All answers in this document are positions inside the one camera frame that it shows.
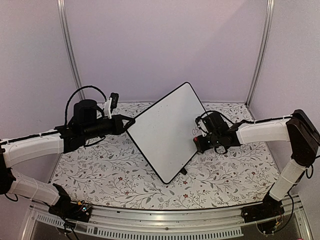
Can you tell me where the red black whiteboard eraser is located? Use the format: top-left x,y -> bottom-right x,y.
193,136 -> 202,153

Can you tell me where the white dry-erase whiteboard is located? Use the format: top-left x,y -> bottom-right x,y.
127,82 -> 205,185

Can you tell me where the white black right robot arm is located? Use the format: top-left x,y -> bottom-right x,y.
193,109 -> 320,218

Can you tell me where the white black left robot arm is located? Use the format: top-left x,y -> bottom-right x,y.
0,96 -> 136,217

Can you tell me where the floral patterned table mat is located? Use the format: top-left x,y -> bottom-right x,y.
48,101 -> 286,210

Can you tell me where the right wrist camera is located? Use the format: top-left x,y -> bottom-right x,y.
195,116 -> 210,137

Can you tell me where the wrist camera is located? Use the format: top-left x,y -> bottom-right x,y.
195,116 -> 210,137
103,92 -> 119,119

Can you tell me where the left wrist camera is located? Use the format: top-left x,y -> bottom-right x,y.
103,92 -> 119,119

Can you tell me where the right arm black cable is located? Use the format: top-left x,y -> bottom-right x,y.
196,110 -> 293,126

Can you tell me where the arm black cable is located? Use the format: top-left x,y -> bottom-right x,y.
196,110 -> 293,126
64,85 -> 110,125

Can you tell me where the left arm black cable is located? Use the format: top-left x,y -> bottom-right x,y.
64,85 -> 110,125

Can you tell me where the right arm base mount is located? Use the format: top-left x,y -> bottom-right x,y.
241,192 -> 285,223

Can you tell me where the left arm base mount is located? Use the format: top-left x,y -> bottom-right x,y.
48,183 -> 93,223

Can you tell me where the aluminium front rail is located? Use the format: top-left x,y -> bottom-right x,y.
22,195 -> 315,240

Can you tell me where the left aluminium frame post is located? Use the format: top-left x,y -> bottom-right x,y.
56,0 -> 83,89

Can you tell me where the aluminium frame post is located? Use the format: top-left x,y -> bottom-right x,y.
245,0 -> 275,108
56,0 -> 83,89

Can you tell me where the right aluminium frame post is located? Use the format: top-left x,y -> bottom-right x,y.
245,0 -> 275,108

